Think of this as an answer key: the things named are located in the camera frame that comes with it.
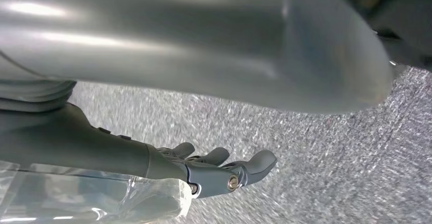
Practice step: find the clear plastic hand cover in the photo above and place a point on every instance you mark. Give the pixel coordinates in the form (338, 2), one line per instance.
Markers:
(101, 199)

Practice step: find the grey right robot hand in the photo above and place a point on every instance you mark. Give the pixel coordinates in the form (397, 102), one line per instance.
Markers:
(168, 30)

